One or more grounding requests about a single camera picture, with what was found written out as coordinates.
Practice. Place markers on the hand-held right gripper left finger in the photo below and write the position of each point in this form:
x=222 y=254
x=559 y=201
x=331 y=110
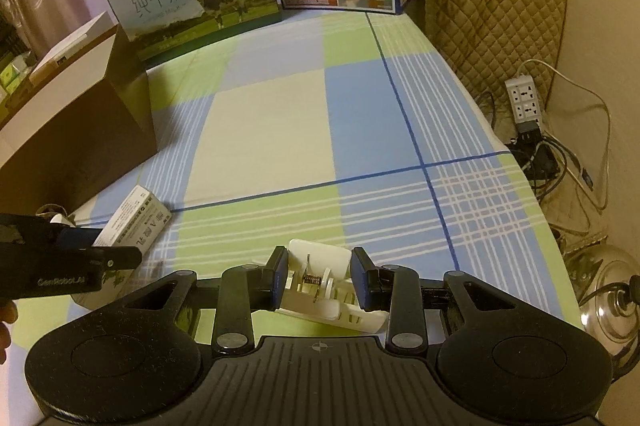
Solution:
x=280 y=278

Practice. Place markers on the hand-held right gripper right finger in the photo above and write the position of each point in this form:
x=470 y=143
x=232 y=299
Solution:
x=361 y=281

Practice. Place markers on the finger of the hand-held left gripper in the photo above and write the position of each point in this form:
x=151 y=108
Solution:
x=117 y=258
x=75 y=239

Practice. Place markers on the white plastic clip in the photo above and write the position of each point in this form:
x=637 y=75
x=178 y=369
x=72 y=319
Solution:
x=325 y=251

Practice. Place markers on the small white carton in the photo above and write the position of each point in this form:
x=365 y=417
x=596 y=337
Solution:
x=140 y=216

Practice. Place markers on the brown and white cardboard box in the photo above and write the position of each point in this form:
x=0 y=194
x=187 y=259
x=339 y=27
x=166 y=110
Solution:
x=75 y=145

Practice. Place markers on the person's left hand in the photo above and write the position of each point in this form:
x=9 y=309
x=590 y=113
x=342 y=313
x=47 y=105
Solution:
x=6 y=326

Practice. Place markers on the small cow print carton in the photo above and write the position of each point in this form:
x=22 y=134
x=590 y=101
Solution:
x=107 y=287

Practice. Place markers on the small pale wrapper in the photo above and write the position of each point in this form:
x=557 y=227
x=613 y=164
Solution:
x=55 y=213

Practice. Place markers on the checked bedsheet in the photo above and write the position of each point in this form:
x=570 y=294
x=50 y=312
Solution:
x=400 y=105

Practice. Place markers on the black plug adapter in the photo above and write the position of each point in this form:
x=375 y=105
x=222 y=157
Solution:
x=531 y=130

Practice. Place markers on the white power strip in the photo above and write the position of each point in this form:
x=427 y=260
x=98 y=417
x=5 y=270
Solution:
x=525 y=98

